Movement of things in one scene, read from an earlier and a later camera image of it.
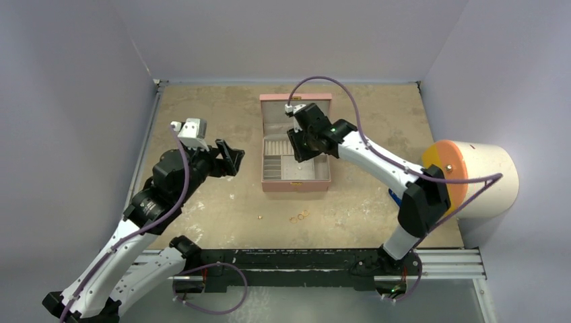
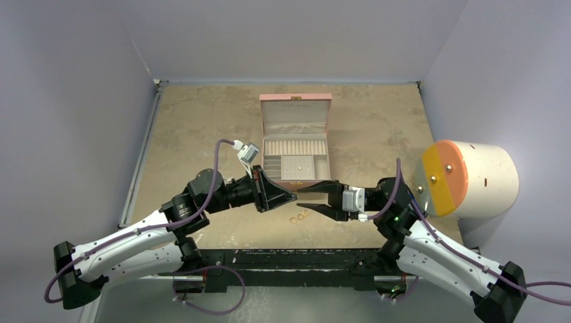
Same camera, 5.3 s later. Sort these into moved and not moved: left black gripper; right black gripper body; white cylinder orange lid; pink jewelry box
Moved: right black gripper body; left black gripper
Not moved: white cylinder orange lid; pink jewelry box
